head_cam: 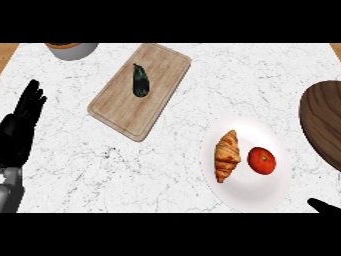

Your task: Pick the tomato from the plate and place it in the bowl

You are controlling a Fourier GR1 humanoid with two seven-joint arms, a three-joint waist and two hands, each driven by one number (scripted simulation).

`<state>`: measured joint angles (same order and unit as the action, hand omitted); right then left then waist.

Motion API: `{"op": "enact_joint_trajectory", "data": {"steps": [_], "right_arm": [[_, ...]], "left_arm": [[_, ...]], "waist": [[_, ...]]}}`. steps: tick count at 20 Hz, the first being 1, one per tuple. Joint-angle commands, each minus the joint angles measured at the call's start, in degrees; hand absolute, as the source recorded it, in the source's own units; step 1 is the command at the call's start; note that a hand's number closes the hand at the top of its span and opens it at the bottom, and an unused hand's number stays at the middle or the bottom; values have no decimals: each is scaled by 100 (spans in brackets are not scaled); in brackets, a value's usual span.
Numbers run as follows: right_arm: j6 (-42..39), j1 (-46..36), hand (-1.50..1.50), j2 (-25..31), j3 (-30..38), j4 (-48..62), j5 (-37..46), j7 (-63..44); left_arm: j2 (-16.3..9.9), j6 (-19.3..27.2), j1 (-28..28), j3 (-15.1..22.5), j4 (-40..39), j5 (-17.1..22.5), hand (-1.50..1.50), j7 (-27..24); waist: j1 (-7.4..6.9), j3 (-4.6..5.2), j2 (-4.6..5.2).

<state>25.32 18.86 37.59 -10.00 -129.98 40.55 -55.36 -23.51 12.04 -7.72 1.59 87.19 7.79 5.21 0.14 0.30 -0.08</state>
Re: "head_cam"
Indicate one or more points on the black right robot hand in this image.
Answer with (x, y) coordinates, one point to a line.
(326, 207)

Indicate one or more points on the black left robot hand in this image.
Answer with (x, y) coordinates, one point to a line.
(17, 130)

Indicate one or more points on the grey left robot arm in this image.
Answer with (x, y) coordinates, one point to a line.
(3, 193)

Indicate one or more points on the red tomato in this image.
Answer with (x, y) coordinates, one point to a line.
(262, 160)

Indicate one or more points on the white plate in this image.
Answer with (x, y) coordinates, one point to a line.
(246, 164)

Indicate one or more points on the dark brown wooden bowl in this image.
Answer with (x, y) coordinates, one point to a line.
(333, 126)

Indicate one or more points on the golden brown croissant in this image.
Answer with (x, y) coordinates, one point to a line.
(227, 156)

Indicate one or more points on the grey pot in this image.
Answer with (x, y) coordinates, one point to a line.
(73, 50)

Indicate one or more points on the light wooden cutting board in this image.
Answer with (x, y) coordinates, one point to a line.
(140, 90)

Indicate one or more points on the dark green eggplant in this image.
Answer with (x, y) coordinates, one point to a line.
(141, 82)

